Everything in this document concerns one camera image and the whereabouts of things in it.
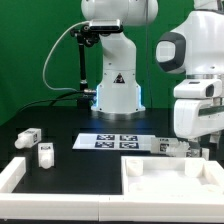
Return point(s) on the grey camera on stand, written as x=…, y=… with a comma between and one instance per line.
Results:
x=105, y=26

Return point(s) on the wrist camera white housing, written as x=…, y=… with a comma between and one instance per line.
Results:
x=198, y=88

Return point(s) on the white sheet with tags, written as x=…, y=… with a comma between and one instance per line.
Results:
x=126, y=142

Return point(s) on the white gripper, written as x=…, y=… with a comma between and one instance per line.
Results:
x=189, y=124

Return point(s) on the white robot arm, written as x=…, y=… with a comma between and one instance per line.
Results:
x=194, y=48

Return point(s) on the white square table top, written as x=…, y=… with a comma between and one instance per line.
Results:
x=171, y=176

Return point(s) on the white U-shaped fence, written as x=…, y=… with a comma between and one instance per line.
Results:
x=208, y=209

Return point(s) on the black camera stand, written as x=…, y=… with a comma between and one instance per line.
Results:
x=85, y=39

